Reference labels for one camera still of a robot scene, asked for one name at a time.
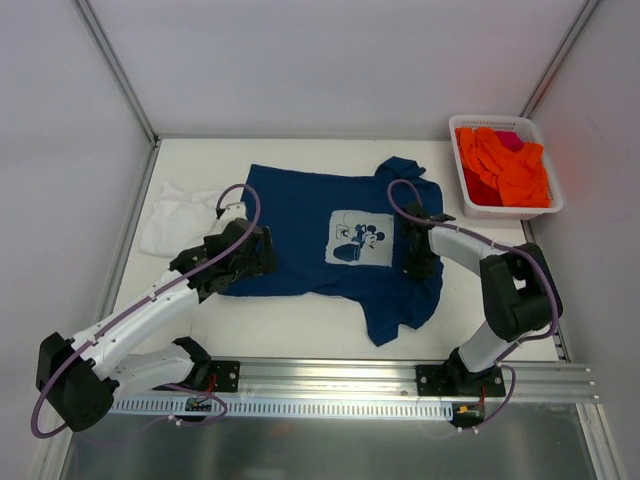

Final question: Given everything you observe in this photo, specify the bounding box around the slotted white cable duct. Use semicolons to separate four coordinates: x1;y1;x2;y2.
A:
111;395;453;422

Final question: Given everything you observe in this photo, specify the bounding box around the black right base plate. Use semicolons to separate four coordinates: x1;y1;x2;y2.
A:
414;364;506;398

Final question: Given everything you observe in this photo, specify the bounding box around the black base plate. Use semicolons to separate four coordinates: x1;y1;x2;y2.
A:
195;359;241;393
414;364;506;398

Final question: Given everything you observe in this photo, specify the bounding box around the aluminium mounting rail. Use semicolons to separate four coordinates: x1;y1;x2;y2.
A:
225;358;602;404

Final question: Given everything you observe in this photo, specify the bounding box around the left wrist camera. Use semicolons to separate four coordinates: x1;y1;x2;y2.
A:
216;202;247;221

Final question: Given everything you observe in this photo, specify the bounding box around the white folded t-shirt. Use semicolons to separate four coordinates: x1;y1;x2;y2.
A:
139;182;222;258

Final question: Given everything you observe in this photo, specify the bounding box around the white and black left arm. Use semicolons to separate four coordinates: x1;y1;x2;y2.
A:
36;218;277;432

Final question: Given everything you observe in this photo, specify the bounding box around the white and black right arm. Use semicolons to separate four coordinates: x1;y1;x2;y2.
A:
396;202;563;397

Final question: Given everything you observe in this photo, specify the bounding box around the orange t-shirt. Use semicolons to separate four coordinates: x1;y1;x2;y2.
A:
455;127;551;208

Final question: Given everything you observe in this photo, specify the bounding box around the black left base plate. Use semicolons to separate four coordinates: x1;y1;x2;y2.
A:
195;359;241;393

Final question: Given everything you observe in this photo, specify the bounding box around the red t-shirt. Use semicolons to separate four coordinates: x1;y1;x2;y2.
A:
463;168;503;207

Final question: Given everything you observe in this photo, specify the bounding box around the pink t-shirt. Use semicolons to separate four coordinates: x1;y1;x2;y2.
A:
495;131;524;152

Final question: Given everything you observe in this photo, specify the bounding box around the blue printed t-shirt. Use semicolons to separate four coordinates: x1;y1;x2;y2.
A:
227;157;444;346

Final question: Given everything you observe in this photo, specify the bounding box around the white plastic laundry basket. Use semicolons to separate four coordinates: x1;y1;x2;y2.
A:
449;114;563;220

